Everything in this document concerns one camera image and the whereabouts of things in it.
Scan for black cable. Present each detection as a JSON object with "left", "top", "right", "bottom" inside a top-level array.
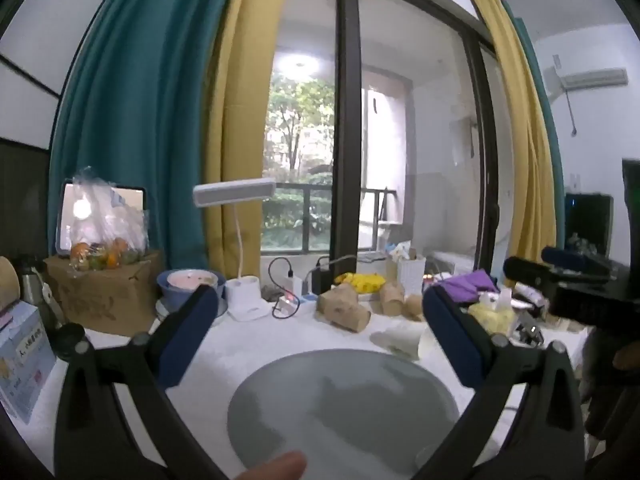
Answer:
[{"left": 267, "top": 257, "right": 302, "bottom": 320}]

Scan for white air conditioner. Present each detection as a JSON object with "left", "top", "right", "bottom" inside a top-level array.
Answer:
[{"left": 556, "top": 67, "right": 629, "bottom": 93}]

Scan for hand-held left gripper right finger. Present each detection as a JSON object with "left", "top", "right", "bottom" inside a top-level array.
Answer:
[{"left": 415, "top": 285, "right": 586, "bottom": 480}]

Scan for blue bowl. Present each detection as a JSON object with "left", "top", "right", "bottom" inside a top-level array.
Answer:
[{"left": 157, "top": 269, "right": 226, "bottom": 315}]

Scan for blue printed box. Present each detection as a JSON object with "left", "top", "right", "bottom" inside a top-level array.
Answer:
[{"left": 0, "top": 302, "right": 57, "bottom": 423}]

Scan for clear bag of fruit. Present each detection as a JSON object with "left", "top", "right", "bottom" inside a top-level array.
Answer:
[{"left": 69, "top": 166, "right": 151, "bottom": 272}]

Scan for narrow teal curtain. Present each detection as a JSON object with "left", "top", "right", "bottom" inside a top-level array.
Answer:
[{"left": 500, "top": 0, "right": 567, "bottom": 256}]

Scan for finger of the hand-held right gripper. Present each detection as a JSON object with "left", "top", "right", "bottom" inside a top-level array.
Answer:
[
  {"left": 502, "top": 256, "right": 566, "bottom": 287},
  {"left": 541, "top": 246, "right": 613, "bottom": 276}
]

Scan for dark balcony railing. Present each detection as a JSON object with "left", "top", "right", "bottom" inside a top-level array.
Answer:
[{"left": 262, "top": 182, "right": 399, "bottom": 254}]

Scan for black appliance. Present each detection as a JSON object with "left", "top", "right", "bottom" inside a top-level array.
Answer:
[{"left": 564, "top": 192, "right": 615, "bottom": 261}]

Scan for brown cardboard box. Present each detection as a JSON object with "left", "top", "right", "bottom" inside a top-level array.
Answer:
[{"left": 44, "top": 250, "right": 166, "bottom": 336}]

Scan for narrow yellow curtain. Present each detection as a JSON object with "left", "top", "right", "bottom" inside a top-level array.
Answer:
[{"left": 465, "top": 0, "right": 559, "bottom": 267}]

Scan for purple cloth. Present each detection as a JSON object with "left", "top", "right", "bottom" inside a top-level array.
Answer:
[{"left": 440, "top": 269, "right": 501, "bottom": 307}]

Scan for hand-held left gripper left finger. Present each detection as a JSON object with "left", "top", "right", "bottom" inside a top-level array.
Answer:
[{"left": 54, "top": 285, "right": 226, "bottom": 480}]

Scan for white ribbed holder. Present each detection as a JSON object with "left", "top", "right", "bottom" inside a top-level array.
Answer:
[{"left": 397, "top": 255, "right": 427, "bottom": 299}]

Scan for pink bowl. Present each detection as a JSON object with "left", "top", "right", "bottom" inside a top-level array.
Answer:
[{"left": 167, "top": 270, "right": 219, "bottom": 292}]

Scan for wide yellow curtain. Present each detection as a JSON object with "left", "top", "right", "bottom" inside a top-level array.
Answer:
[{"left": 202, "top": 0, "right": 294, "bottom": 281}]

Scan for yellow bananas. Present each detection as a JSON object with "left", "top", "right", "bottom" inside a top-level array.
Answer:
[{"left": 334, "top": 272, "right": 387, "bottom": 295}]

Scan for white tissue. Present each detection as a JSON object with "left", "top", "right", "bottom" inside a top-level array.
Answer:
[{"left": 370, "top": 325, "right": 423, "bottom": 361}]

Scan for yellow cloth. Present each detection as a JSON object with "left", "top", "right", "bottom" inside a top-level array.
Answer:
[{"left": 467, "top": 302, "right": 517, "bottom": 337}]

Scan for dark window frame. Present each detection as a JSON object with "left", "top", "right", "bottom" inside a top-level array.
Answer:
[{"left": 290, "top": 0, "right": 501, "bottom": 263}]

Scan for person's left hand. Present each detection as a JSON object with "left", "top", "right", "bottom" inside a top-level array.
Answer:
[{"left": 232, "top": 451, "right": 307, "bottom": 480}]

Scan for grey round plate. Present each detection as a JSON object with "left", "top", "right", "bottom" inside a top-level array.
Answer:
[{"left": 227, "top": 349, "right": 461, "bottom": 480}]

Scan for metal thermos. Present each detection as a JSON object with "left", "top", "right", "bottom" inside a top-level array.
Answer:
[{"left": 17, "top": 265, "right": 52, "bottom": 307}]

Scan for white desk lamp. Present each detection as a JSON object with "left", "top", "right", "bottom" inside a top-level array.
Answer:
[{"left": 192, "top": 177, "right": 277, "bottom": 322}]

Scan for wide teal curtain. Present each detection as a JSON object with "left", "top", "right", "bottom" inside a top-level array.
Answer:
[{"left": 48, "top": 0, "right": 246, "bottom": 272}]

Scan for round wooden board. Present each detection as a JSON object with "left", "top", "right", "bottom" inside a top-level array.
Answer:
[{"left": 0, "top": 256, "right": 21, "bottom": 306}]

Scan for black power adapter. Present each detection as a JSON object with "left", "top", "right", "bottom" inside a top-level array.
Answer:
[{"left": 311, "top": 269, "right": 334, "bottom": 297}]

